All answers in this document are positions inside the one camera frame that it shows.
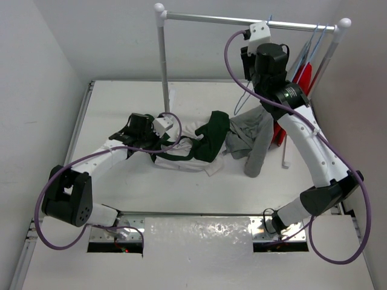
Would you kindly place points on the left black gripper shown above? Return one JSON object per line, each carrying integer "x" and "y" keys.
{"x": 149, "y": 128}

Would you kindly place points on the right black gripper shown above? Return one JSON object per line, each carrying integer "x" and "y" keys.
{"x": 247, "y": 60}

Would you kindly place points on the green and white t shirt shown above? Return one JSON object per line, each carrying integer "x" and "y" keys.
{"x": 200, "y": 147}

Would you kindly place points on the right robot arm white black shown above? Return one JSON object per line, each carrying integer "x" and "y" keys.
{"x": 286, "y": 102}

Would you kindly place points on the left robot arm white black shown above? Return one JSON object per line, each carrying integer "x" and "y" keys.
{"x": 69, "y": 198}

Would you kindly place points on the blue hanger with grey shirt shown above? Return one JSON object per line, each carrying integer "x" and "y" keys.
{"x": 301, "y": 58}

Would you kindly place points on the blue hanger with red shirt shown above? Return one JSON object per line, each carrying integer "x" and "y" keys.
{"x": 312, "y": 54}

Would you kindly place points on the grey t shirt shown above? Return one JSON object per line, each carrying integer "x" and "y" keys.
{"x": 250, "y": 137}

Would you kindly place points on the white metal clothes rack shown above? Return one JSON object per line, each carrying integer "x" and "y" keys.
{"x": 161, "y": 15}

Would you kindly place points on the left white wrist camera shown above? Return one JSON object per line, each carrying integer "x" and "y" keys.
{"x": 161, "y": 125}

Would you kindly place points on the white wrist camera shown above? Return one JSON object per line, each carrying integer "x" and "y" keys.
{"x": 258, "y": 34}
{"x": 161, "y": 125}

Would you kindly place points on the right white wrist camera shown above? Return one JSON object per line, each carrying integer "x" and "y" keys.
{"x": 258, "y": 34}

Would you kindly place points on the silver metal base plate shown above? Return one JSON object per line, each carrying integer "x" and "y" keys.
{"x": 129, "y": 228}

